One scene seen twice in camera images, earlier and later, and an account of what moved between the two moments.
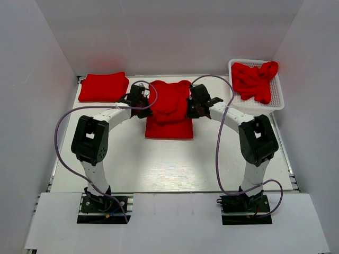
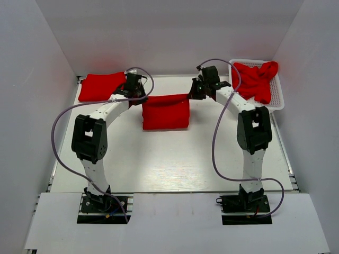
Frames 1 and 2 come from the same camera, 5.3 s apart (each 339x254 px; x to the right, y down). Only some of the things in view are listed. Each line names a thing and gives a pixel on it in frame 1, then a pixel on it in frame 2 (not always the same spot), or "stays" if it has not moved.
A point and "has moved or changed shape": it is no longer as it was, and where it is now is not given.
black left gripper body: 144,112 -> 140,92
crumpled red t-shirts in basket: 254,82 stays
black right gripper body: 193,111 -> 199,91
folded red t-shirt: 107,87 stays
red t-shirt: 169,119 has moved or changed shape
